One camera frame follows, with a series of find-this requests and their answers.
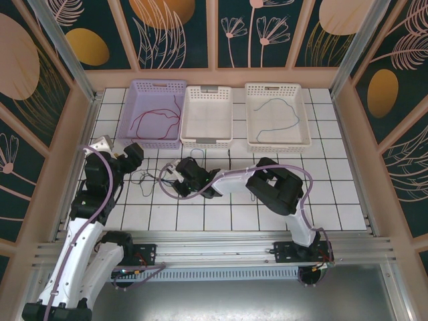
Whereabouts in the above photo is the purple perforated plastic basket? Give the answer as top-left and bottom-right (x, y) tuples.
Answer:
(116, 78), (188, 150)

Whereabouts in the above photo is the wide white perforated basket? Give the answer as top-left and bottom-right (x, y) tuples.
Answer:
(243, 82), (313, 154)

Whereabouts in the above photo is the purple left arm hose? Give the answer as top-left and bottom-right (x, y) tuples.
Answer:
(43, 145), (167, 320)

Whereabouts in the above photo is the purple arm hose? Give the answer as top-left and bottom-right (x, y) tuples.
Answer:
(43, 145), (167, 320)
(159, 163), (334, 265)

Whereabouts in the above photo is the white basket with grey handles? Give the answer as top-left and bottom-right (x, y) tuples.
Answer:
(179, 85), (234, 150)

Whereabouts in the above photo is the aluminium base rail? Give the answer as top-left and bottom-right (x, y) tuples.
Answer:
(31, 230), (399, 274)

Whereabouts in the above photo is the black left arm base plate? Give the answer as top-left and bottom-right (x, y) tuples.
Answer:
(132, 243), (158, 265)

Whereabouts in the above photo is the slotted grey cable duct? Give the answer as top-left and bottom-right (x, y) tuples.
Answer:
(83, 267), (302, 284)

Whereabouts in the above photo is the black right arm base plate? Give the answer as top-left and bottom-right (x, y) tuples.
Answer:
(273, 241), (302, 265)

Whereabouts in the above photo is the purple right arm hose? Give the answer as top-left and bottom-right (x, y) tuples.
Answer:
(159, 163), (334, 265)

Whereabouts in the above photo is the aluminium frame post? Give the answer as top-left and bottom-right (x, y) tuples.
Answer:
(26, 0), (100, 103)
(329, 0), (402, 100)

